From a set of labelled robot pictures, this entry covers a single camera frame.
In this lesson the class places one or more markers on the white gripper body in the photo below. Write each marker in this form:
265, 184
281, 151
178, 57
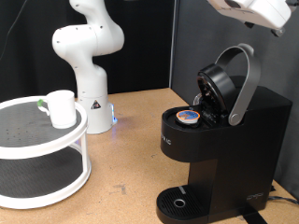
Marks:
264, 12

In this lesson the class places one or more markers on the white two-tier turntable shelf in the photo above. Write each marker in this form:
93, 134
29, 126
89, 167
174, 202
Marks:
37, 124

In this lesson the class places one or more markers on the black drip tray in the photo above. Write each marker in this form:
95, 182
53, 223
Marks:
169, 202

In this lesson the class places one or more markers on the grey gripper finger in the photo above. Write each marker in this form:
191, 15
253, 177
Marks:
278, 32
249, 25

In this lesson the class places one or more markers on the black keurig coffee machine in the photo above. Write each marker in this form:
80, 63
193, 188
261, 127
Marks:
249, 155

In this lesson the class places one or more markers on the black tape strip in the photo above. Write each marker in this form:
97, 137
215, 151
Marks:
253, 217

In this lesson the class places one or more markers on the orange blue coffee pod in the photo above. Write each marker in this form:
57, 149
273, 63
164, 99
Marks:
187, 115

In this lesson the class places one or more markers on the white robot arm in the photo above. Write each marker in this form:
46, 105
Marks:
90, 77

